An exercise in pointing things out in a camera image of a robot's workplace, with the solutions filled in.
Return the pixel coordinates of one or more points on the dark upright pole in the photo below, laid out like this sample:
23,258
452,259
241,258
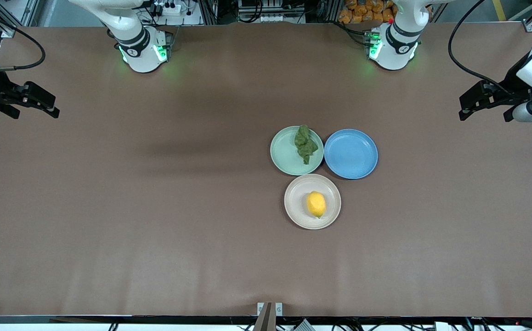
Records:
265,319

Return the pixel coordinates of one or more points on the blue plate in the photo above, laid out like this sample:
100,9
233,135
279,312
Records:
351,154

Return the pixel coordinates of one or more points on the bag of orange snacks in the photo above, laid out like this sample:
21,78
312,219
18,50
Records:
362,11

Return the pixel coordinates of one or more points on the green lettuce leaf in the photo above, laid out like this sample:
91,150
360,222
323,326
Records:
305,145

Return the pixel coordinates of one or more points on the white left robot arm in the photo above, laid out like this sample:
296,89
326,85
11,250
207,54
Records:
397,43

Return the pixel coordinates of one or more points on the pale green plate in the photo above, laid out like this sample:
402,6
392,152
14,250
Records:
286,154

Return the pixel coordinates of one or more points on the grey electronics rack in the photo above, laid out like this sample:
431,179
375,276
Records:
270,9

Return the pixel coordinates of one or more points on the white power strip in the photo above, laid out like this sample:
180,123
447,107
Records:
167,7

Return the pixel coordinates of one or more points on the beige plate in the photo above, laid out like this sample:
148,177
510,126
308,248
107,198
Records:
298,211

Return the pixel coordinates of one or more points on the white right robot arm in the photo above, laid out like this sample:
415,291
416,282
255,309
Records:
137,41

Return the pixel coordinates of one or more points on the small metal table bracket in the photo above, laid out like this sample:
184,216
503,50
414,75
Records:
279,309

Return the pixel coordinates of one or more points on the yellow lemon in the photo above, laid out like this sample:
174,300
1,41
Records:
316,204

